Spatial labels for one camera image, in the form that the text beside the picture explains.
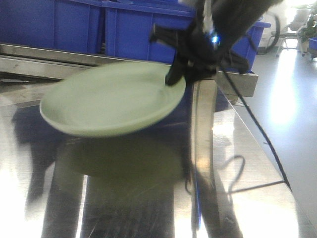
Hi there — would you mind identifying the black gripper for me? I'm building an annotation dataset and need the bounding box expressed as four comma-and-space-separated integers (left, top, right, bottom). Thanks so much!
149, 14, 250, 87

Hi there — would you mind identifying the green plate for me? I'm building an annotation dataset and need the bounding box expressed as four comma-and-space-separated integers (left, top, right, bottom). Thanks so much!
40, 61, 186, 137

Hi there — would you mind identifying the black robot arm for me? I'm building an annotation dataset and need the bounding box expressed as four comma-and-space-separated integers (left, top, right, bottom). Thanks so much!
150, 0, 281, 86

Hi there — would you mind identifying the blue bin right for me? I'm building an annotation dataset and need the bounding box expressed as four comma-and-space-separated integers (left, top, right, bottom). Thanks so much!
104, 0, 272, 74

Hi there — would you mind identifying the blue bin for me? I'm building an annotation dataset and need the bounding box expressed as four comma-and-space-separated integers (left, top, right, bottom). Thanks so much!
104, 0, 272, 74
0, 0, 105, 54

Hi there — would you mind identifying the office chair in background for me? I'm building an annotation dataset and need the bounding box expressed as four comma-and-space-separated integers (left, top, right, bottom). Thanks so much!
264, 8, 311, 57

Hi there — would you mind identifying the blue bin left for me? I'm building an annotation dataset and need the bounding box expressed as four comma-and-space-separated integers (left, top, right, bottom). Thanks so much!
0, 0, 105, 54

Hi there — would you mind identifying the potted plant in background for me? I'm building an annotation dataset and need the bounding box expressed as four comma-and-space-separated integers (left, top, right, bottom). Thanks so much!
298, 5, 317, 43

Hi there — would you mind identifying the small blue bin background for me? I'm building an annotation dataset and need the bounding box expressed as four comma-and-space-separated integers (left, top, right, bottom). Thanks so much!
308, 37, 317, 60

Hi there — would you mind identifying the steel shelf upright post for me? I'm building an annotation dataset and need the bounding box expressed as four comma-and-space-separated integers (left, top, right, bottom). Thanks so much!
190, 75, 218, 179

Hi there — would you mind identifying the black cable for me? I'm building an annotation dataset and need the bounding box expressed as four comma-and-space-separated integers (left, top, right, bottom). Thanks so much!
217, 61, 292, 193

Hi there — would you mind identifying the steel shelf front rail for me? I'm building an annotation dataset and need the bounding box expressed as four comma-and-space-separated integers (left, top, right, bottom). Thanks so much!
0, 43, 258, 97

